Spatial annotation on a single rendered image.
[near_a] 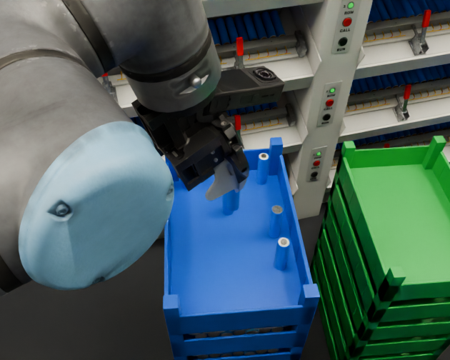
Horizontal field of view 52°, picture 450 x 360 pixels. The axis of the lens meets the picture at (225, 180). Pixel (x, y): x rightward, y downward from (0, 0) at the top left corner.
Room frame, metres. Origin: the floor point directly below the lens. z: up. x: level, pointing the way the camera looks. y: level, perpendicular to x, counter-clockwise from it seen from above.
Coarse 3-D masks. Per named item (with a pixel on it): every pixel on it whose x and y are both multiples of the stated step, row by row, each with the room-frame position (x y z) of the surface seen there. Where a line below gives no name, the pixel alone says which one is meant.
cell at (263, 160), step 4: (260, 156) 0.54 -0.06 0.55; (264, 156) 0.54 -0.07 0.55; (268, 156) 0.54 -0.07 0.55; (260, 160) 0.53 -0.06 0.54; (264, 160) 0.53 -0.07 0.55; (268, 160) 0.53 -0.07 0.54; (260, 164) 0.53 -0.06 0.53; (264, 164) 0.53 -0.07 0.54; (268, 164) 0.54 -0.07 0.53; (260, 168) 0.53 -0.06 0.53; (264, 168) 0.53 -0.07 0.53; (260, 172) 0.53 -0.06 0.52; (264, 172) 0.53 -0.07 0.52; (256, 176) 0.54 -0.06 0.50; (260, 176) 0.53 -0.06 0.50; (264, 176) 0.53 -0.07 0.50; (256, 180) 0.54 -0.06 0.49; (260, 180) 0.53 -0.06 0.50; (264, 180) 0.53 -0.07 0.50; (260, 184) 0.53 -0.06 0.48
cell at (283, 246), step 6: (282, 240) 0.37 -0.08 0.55; (288, 240) 0.37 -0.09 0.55; (276, 246) 0.37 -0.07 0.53; (282, 246) 0.36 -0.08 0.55; (288, 246) 0.36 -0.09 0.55; (276, 252) 0.36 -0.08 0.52; (282, 252) 0.36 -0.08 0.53; (288, 252) 0.36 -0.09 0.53; (276, 258) 0.36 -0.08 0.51; (282, 258) 0.36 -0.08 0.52; (276, 264) 0.36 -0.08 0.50; (282, 264) 0.36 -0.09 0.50
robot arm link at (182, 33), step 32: (96, 0) 0.30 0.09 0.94; (128, 0) 0.31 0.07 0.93; (160, 0) 0.32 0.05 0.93; (192, 0) 0.35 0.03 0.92; (128, 32) 0.31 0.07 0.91; (160, 32) 0.32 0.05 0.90; (192, 32) 0.34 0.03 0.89; (128, 64) 0.33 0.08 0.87; (160, 64) 0.32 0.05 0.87; (192, 64) 0.34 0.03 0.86
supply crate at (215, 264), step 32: (256, 160) 0.57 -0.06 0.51; (192, 192) 0.51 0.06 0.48; (256, 192) 0.51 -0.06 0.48; (288, 192) 0.47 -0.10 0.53; (192, 224) 0.44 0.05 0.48; (224, 224) 0.44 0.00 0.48; (256, 224) 0.44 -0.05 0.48; (288, 224) 0.44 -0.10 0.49; (192, 256) 0.38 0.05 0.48; (224, 256) 0.38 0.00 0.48; (256, 256) 0.38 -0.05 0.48; (288, 256) 0.38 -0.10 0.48; (192, 288) 0.33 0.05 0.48; (224, 288) 0.33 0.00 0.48; (256, 288) 0.33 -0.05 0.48; (288, 288) 0.33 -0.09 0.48; (192, 320) 0.26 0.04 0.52; (224, 320) 0.27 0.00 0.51; (256, 320) 0.27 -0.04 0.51; (288, 320) 0.27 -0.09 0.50
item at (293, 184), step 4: (284, 156) 0.89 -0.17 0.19; (284, 160) 0.89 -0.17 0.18; (288, 160) 0.87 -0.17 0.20; (288, 164) 0.86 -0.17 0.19; (288, 168) 0.86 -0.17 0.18; (288, 172) 0.86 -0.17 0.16; (292, 172) 0.83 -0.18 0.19; (288, 176) 0.85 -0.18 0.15; (292, 176) 0.83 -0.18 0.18; (292, 180) 0.82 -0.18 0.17; (292, 184) 0.82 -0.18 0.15; (296, 184) 0.80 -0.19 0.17; (292, 188) 0.82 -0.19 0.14; (296, 188) 0.79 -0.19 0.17; (292, 192) 0.81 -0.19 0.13; (292, 196) 0.81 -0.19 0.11
